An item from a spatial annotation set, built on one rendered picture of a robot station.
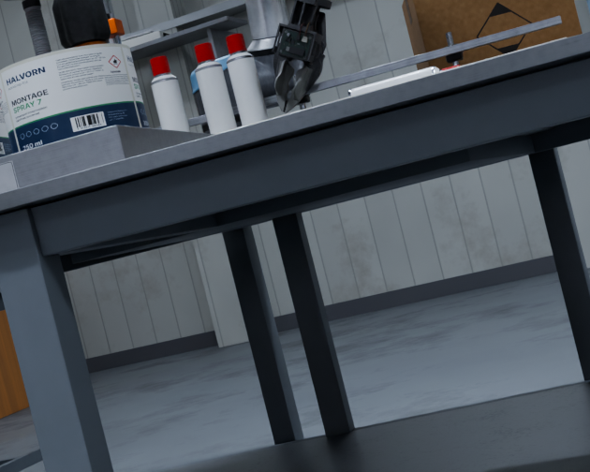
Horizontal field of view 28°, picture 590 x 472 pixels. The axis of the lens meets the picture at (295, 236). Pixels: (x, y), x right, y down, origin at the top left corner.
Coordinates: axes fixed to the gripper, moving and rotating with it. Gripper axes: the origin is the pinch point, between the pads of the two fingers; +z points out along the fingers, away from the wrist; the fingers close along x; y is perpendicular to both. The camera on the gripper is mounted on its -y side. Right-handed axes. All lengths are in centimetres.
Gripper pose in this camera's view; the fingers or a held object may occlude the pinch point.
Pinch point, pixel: (287, 105)
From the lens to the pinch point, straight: 215.7
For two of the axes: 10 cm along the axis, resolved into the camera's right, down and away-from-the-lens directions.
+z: -2.6, 9.6, 1.2
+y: -2.2, 0.6, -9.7
